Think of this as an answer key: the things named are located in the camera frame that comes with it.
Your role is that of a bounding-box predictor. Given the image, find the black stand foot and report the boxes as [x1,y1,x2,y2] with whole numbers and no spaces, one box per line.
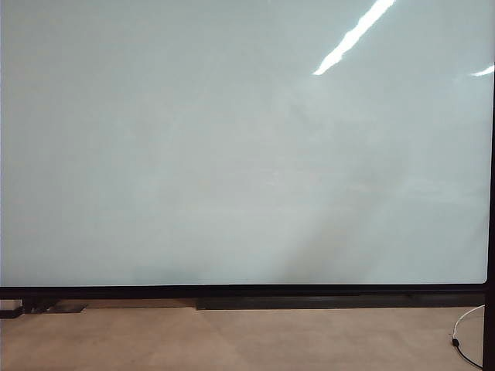
[0,297,89,319]

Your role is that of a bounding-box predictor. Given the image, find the white glass whiteboard black frame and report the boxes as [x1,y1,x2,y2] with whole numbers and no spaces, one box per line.
[0,0,495,299]

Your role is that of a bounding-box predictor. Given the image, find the white cable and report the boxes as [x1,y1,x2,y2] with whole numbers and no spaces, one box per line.
[450,304,486,340]

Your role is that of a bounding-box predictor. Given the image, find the black cable with plug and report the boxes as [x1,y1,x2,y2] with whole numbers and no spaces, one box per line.
[450,336,484,368]

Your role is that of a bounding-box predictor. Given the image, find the black stand post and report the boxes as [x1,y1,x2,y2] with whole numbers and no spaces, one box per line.
[481,284,495,371]

